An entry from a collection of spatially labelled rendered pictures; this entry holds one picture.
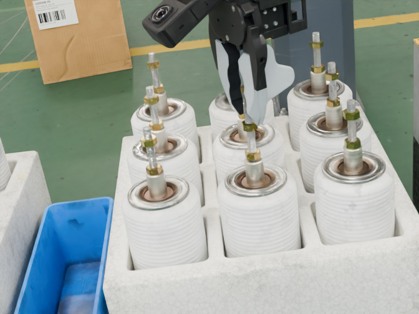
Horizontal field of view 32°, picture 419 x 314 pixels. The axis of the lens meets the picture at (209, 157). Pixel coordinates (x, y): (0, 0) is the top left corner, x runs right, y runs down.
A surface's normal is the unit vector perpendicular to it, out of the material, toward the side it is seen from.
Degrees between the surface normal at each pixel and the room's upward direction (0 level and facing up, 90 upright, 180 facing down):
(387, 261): 90
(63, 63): 89
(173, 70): 0
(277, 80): 85
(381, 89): 0
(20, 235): 90
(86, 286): 0
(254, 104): 110
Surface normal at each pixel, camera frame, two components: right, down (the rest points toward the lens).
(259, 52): 0.47, 0.23
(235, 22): -0.86, 0.34
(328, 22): 0.01, 0.48
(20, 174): -0.13, -0.87
